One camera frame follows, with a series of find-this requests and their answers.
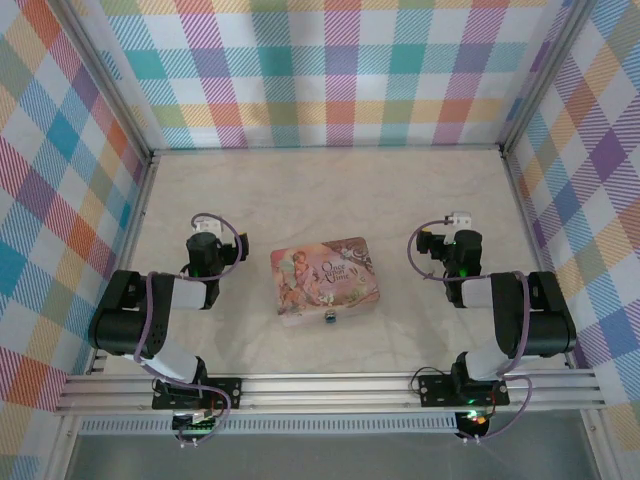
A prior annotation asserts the pink illustrated tin box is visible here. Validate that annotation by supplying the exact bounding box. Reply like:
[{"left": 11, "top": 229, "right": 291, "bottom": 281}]
[{"left": 269, "top": 236, "right": 380, "bottom": 329}]

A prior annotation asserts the left controller board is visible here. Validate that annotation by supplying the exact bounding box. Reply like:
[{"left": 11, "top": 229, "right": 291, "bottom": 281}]
[{"left": 172, "top": 409, "right": 221, "bottom": 434}]

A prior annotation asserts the controller board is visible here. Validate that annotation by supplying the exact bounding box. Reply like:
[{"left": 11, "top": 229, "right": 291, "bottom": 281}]
[
  {"left": 172, "top": 409, "right": 221, "bottom": 434},
  {"left": 457, "top": 409, "right": 491, "bottom": 436}
]

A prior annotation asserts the right controller board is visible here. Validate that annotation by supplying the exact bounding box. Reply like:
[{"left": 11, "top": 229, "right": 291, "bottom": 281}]
[{"left": 457, "top": 409, "right": 491, "bottom": 436}]

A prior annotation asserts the aluminium frame floor rail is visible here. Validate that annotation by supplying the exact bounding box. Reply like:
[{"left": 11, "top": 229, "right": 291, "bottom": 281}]
[
  {"left": 149, "top": 143, "right": 506, "bottom": 157},
  {"left": 499, "top": 149, "right": 576, "bottom": 371},
  {"left": 84, "top": 154, "right": 159, "bottom": 376}
]

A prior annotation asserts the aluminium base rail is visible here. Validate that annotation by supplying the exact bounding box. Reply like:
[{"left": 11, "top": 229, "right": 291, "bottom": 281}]
[{"left": 54, "top": 369, "right": 609, "bottom": 416}]

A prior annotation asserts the grey slotted cable duct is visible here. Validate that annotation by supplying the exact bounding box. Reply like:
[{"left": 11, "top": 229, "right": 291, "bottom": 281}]
[{"left": 79, "top": 412, "right": 461, "bottom": 436}]

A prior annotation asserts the aluminium frame post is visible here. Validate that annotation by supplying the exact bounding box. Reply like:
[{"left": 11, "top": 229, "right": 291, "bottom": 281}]
[
  {"left": 59, "top": 0, "right": 154, "bottom": 161},
  {"left": 499, "top": 0, "right": 596, "bottom": 156}
]

